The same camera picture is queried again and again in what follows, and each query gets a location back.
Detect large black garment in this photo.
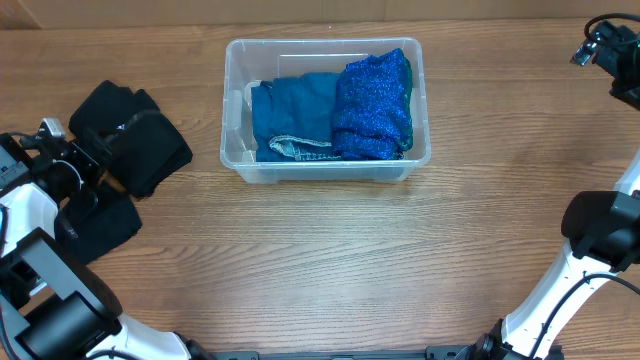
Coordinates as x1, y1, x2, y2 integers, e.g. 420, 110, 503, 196
69, 80, 193, 198

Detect blue denim jeans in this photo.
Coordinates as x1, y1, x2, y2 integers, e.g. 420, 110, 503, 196
251, 73, 340, 162

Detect clear plastic storage bin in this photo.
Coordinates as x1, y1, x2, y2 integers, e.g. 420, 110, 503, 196
220, 37, 432, 184

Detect sparkly blue garment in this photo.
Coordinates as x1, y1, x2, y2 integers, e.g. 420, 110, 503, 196
331, 48, 413, 161

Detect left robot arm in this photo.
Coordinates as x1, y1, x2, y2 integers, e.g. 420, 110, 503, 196
1, 118, 212, 360

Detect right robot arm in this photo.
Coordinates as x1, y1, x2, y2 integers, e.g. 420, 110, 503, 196
456, 13, 639, 359

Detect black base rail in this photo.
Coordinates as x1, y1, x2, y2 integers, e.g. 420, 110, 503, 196
211, 345, 464, 360

